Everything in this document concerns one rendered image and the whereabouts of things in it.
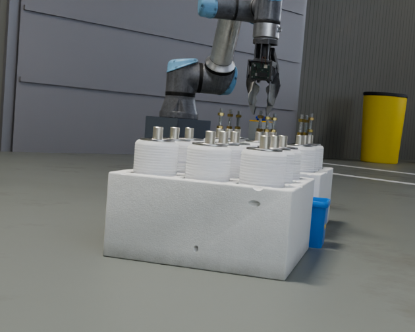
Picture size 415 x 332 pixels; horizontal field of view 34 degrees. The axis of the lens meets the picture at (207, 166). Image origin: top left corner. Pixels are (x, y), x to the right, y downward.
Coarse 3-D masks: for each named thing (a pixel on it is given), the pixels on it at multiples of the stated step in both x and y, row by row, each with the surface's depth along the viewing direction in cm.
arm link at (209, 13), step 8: (200, 0) 199; (208, 0) 197; (216, 0) 198; (224, 0) 198; (232, 0) 199; (200, 8) 199; (208, 8) 198; (216, 8) 198; (224, 8) 198; (232, 8) 199; (208, 16) 201; (216, 16) 200; (224, 16) 200; (232, 16) 200
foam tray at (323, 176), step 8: (328, 168) 219; (304, 176) 187; (312, 176) 187; (320, 176) 186; (328, 176) 208; (320, 184) 187; (328, 184) 211; (320, 192) 189; (328, 192) 214; (328, 208) 220; (328, 216) 223
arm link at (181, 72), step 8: (168, 64) 262; (176, 64) 259; (184, 64) 258; (192, 64) 260; (200, 64) 262; (168, 72) 262; (176, 72) 259; (184, 72) 259; (192, 72) 259; (200, 72) 260; (168, 80) 261; (176, 80) 259; (184, 80) 259; (192, 80) 260; (200, 80) 260; (168, 88) 261; (176, 88) 259; (184, 88) 259; (192, 88) 261; (200, 88) 262
